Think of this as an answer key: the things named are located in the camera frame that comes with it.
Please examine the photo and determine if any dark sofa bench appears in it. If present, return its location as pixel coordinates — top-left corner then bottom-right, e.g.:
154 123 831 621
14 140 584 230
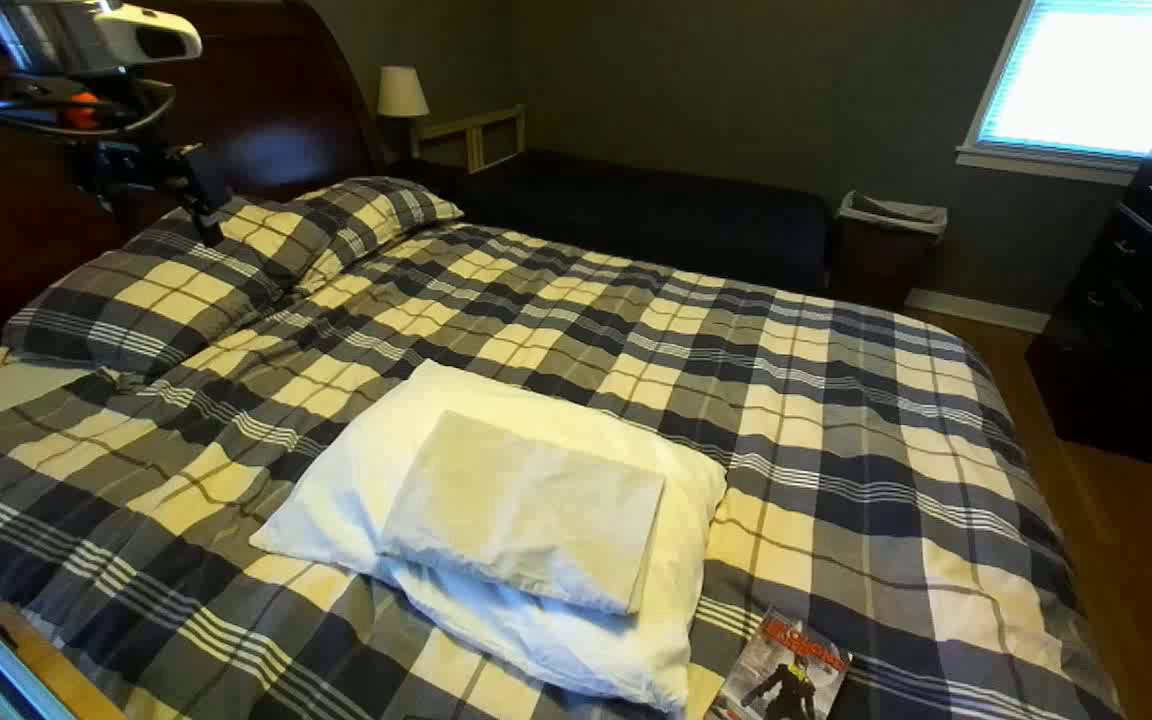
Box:
393 154 831 292

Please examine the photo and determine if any black dresser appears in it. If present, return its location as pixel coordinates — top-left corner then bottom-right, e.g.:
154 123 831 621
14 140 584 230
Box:
1023 76 1152 479

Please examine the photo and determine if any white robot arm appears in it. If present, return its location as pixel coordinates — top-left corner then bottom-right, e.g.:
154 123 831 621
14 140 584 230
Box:
0 0 230 243

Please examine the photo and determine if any plaid bed comforter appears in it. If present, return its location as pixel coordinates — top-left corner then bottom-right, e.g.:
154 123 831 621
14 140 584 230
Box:
0 225 1121 720

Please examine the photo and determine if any white pillowcase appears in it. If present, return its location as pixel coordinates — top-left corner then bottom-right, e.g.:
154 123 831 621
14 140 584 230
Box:
378 411 664 617

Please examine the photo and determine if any bright window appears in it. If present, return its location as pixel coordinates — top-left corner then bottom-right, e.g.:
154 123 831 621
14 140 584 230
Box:
957 0 1152 183

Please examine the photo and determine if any dark wooden headboard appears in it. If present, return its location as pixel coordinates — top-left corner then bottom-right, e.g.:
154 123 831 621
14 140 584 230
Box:
0 0 378 327

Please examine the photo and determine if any bedside lamp white shade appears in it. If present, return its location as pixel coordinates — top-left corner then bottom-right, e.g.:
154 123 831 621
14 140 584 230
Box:
376 64 428 161

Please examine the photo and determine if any small dark side table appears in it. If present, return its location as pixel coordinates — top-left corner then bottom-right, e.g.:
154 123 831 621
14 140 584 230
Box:
831 194 947 310

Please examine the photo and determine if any magazine with red cover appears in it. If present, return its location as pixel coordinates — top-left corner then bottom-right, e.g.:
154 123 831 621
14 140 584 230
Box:
708 617 850 720

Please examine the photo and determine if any plaid pillow near headboard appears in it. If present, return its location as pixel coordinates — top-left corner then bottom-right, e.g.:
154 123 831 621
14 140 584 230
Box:
0 202 327 380

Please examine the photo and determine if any white pillow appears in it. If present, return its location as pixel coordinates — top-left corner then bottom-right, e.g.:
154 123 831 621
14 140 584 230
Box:
253 362 724 716

